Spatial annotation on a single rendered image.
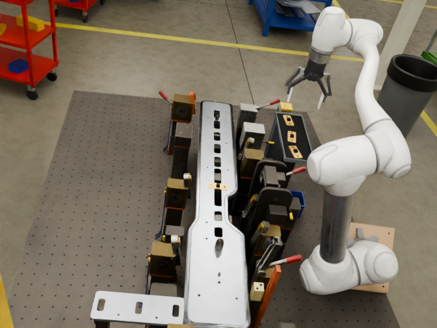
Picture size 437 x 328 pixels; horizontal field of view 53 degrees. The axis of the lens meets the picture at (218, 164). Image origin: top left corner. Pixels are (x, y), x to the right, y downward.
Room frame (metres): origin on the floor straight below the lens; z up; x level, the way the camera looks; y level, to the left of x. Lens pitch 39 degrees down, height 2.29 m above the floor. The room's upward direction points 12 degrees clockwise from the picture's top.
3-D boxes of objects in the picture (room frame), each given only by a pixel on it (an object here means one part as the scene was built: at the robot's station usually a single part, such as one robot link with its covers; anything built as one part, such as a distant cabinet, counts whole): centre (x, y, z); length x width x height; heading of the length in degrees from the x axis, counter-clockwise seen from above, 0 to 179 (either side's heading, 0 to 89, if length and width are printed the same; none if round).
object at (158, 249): (0.99, 0.14, 0.87); 0.12 x 0.07 x 0.35; 98
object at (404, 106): (3.93, -1.62, 0.36); 0.50 x 0.50 x 0.73
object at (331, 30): (1.70, -0.32, 1.69); 0.13 x 0.11 x 0.16; 115
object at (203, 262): (1.45, -0.01, 1.00); 1.38 x 0.22 x 0.02; 8
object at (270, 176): (1.36, -0.24, 0.95); 0.18 x 0.13 x 0.49; 8
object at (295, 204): (1.34, -0.35, 0.89); 0.09 x 0.08 x 0.38; 98
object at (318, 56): (1.69, -0.31, 1.58); 0.09 x 0.09 x 0.06
